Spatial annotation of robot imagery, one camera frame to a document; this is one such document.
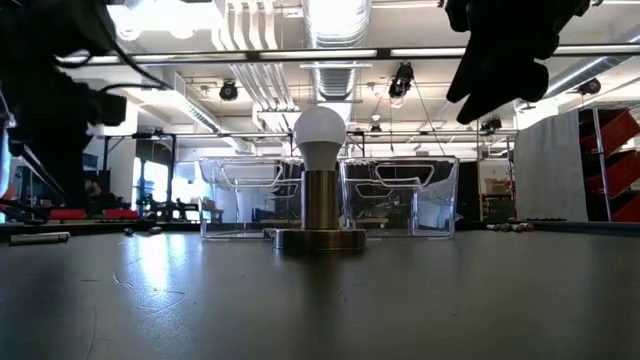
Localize white light bulb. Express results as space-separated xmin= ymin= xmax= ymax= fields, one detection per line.
xmin=292 ymin=105 xmax=348 ymax=172

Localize silver ribbed ventilation duct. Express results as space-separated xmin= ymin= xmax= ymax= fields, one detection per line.
xmin=303 ymin=0 xmax=373 ymax=101

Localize black table mat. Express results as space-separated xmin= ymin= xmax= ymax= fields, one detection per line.
xmin=0 ymin=222 xmax=640 ymax=360

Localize brass lamp base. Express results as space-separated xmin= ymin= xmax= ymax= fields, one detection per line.
xmin=273 ymin=169 xmax=368 ymax=253

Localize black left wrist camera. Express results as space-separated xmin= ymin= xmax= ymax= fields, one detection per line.
xmin=92 ymin=91 xmax=128 ymax=127

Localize shelf with red bins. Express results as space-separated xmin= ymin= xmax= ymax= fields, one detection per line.
xmin=578 ymin=102 xmax=640 ymax=224

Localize small dark cylinder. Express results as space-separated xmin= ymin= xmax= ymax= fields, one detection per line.
xmin=8 ymin=231 xmax=72 ymax=247

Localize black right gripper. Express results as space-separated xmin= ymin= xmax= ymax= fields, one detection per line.
xmin=444 ymin=0 xmax=591 ymax=125

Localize black gantry stand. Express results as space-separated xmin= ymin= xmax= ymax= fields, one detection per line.
xmin=99 ymin=130 xmax=177 ymax=211

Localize white curtain partition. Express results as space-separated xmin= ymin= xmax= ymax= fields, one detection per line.
xmin=514 ymin=109 xmax=589 ymax=224

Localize white ceiling pipes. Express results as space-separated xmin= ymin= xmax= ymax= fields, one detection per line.
xmin=212 ymin=0 xmax=301 ymax=112

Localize clear plastic bin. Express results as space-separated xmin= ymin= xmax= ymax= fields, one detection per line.
xmin=338 ymin=155 xmax=460 ymax=240
xmin=198 ymin=156 xmax=306 ymax=240

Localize red cushion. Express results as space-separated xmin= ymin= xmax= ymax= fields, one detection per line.
xmin=102 ymin=208 xmax=140 ymax=222
xmin=48 ymin=208 xmax=88 ymax=222

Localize overhead frame bar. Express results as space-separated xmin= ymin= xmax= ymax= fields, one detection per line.
xmin=54 ymin=45 xmax=640 ymax=65

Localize grey ceiling duct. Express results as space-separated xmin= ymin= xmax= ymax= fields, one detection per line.
xmin=544 ymin=29 xmax=640 ymax=99

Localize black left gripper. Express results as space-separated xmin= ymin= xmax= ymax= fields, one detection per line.
xmin=0 ymin=52 xmax=101 ymax=211

